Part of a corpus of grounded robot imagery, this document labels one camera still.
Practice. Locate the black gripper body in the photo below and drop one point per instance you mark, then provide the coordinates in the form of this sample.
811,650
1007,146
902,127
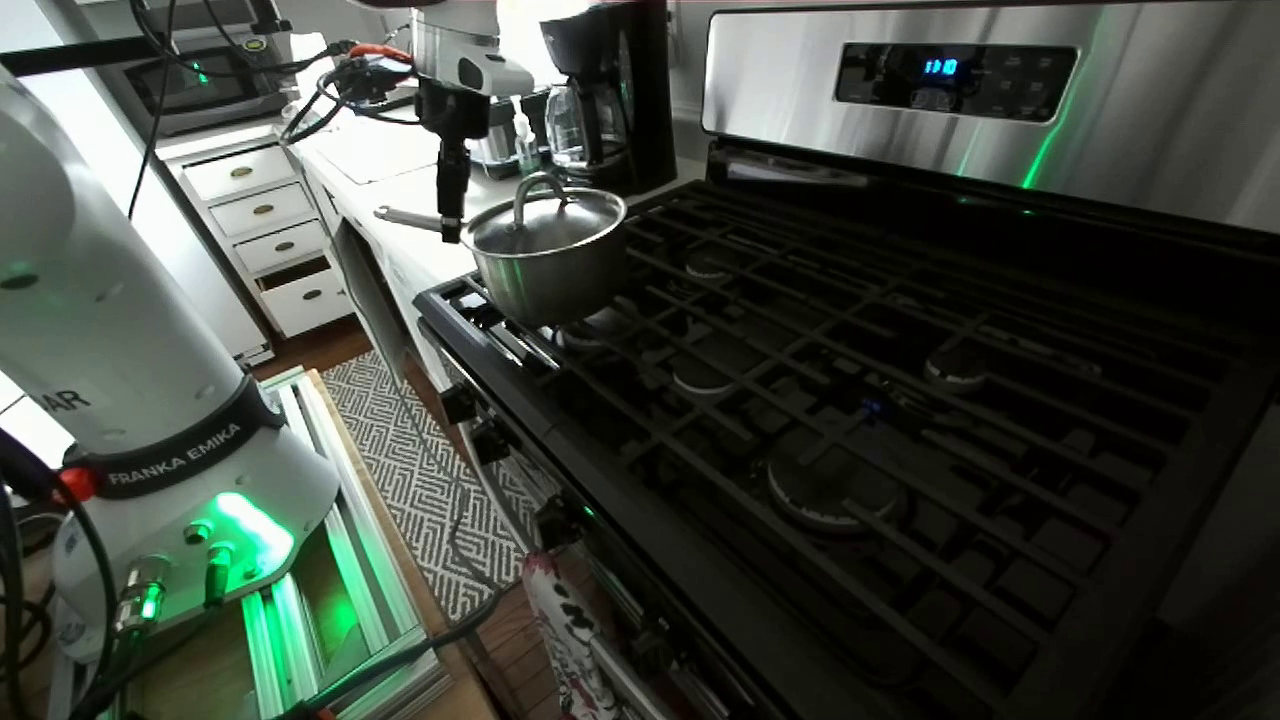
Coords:
454,110

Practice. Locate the stainless steel saucepan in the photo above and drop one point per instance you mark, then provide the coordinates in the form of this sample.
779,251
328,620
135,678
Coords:
545,284

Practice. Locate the white drawer cabinet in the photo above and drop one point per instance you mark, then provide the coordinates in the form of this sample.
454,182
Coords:
252,212

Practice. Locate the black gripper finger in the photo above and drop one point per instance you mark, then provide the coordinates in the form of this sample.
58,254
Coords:
454,184

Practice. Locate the stainless steel pot lid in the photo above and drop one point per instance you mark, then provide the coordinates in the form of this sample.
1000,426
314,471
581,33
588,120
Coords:
560,229

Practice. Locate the stainless steel gas stove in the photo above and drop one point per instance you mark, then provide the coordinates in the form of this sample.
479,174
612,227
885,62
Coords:
935,400

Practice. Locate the black coffee maker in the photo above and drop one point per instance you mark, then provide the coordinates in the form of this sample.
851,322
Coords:
632,92

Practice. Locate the white cutting board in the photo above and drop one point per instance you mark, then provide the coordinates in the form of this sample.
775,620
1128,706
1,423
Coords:
375,155

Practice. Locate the grey patterned floor rug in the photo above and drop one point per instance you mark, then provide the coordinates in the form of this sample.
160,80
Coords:
413,483

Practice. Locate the patterned dish towel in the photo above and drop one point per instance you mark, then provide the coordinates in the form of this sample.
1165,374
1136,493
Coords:
586,640

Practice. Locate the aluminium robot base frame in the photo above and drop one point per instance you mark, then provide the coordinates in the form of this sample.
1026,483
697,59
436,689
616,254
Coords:
353,603

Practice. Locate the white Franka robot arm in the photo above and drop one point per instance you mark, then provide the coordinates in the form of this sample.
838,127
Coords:
104,335

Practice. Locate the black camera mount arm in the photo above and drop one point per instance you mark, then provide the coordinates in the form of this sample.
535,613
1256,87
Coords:
81,59

